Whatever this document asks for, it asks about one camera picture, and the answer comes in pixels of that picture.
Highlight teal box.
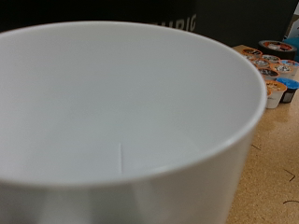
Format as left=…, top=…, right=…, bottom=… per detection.
left=282, top=36, right=299, bottom=62

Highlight black Keurig coffee machine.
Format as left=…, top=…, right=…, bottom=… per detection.
left=0, top=0, right=299, bottom=49

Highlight white coffee pod blue lid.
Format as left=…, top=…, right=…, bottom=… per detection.
left=279, top=59, right=299, bottom=69

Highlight dark coffee pod blue lid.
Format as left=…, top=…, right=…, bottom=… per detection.
left=276, top=77, right=299, bottom=104

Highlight white mug green taped handle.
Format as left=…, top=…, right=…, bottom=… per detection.
left=0, top=21, right=268, bottom=224

